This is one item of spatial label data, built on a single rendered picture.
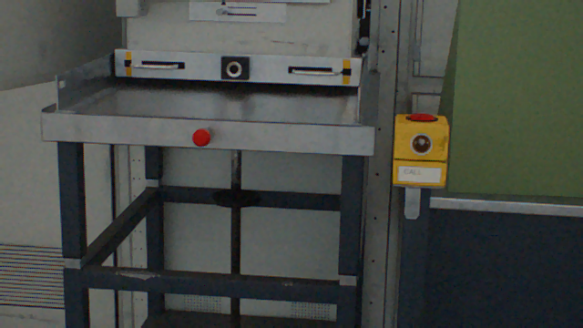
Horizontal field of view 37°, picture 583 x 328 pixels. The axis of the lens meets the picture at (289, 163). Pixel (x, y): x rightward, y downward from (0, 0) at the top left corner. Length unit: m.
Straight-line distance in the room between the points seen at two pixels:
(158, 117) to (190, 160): 0.73
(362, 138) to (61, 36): 0.86
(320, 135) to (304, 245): 0.82
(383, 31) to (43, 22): 0.82
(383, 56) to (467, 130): 0.76
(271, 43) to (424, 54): 0.47
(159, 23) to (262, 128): 0.46
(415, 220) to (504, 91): 0.27
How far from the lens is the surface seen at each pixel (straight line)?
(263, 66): 1.89
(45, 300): 2.57
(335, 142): 1.57
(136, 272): 1.74
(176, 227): 2.39
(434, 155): 1.34
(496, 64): 1.49
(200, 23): 1.92
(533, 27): 1.49
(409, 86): 2.24
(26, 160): 2.45
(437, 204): 1.49
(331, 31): 1.88
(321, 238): 2.34
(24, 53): 2.04
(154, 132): 1.62
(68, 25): 2.16
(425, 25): 2.20
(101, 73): 1.90
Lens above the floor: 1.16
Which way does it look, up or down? 14 degrees down
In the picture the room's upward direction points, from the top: 1 degrees clockwise
